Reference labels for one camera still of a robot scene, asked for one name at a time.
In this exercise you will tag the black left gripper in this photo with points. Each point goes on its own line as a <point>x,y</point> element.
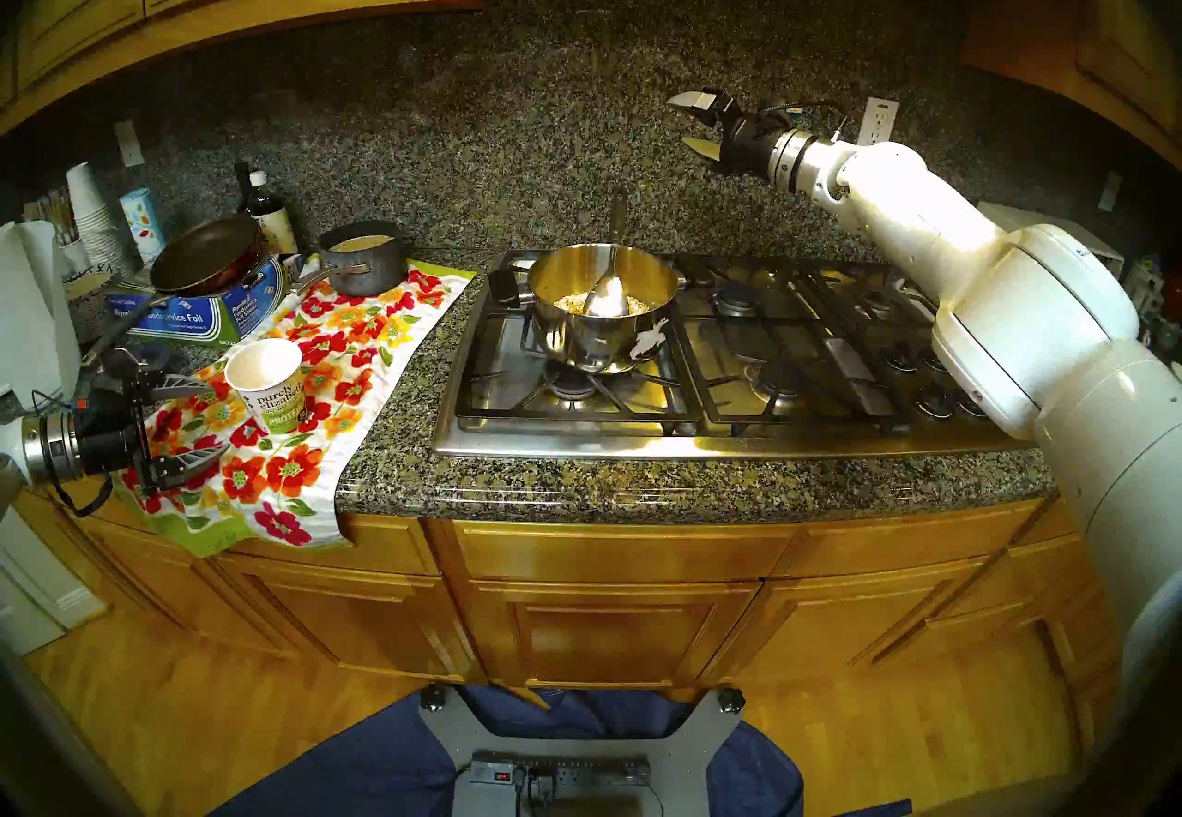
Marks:
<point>115,441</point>

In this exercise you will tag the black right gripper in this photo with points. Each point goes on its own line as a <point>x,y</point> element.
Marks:
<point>743,143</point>

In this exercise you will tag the green white paper oats cup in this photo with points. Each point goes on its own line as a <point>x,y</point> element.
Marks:
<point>268,386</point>

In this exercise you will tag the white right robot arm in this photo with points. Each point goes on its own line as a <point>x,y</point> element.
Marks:
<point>1016,298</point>

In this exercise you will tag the stainless steel pot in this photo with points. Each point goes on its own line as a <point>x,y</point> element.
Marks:
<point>591,335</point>

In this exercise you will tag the blue foil box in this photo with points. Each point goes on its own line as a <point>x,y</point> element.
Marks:
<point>203,317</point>

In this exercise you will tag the dark patterned container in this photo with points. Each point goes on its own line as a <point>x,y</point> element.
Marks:
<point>88,303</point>

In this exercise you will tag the dark frying pan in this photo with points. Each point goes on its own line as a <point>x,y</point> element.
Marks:
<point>203,257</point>

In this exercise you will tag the white paper towel roll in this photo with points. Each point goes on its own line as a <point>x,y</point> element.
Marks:
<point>37,317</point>

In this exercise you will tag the floral kitchen towel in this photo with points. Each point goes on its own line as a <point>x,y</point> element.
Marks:
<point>351,344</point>

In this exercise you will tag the white utensil cup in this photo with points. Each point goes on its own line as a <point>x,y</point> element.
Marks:
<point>74,255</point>

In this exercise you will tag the patterned paper cup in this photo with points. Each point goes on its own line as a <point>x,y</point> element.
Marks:
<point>143,224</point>

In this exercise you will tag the white capped dark bottle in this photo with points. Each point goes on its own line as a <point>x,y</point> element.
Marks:
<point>274,220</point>

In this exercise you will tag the stack of white cups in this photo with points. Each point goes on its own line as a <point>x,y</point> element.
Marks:
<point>88,206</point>

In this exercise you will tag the small dark saucepan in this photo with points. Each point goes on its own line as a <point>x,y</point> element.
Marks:
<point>369,266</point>

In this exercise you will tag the steel gas cooktop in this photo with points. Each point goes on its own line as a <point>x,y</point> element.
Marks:
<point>813,344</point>

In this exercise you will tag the black capped dark bottle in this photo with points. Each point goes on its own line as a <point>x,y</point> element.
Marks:
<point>242,183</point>

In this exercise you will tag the blue cloth cover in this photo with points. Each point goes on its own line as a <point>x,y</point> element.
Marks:
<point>351,769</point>

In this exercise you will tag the wooden lower cabinets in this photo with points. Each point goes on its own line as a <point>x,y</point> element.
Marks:
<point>600,621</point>

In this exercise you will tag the grey power strip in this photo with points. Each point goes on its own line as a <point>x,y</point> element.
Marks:
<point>572,771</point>

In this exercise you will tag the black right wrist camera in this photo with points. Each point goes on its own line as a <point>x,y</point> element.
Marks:
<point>774,121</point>

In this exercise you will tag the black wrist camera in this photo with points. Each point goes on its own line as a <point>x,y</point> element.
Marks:
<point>106,400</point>
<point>774,121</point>

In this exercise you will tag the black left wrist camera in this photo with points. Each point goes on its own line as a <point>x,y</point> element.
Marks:
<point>106,400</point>

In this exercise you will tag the white wall outlet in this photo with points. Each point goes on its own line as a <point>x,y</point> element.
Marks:
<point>877,121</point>

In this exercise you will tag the white wall switch plate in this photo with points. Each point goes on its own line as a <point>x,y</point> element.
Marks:
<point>1110,190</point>
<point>129,143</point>

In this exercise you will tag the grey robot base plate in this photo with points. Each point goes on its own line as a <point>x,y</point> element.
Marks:
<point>683,750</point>

